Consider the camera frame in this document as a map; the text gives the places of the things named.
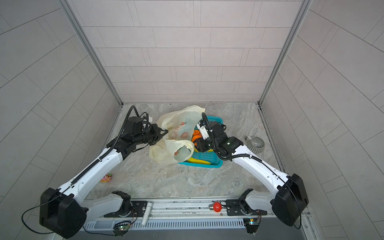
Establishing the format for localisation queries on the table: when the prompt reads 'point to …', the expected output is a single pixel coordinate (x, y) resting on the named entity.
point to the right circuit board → (252, 224)
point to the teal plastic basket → (210, 156)
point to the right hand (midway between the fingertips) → (196, 142)
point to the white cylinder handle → (147, 211)
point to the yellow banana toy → (193, 160)
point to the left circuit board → (124, 225)
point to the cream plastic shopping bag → (176, 145)
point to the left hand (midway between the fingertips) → (171, 129)
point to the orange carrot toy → (197, 135)
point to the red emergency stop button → (217, 207)
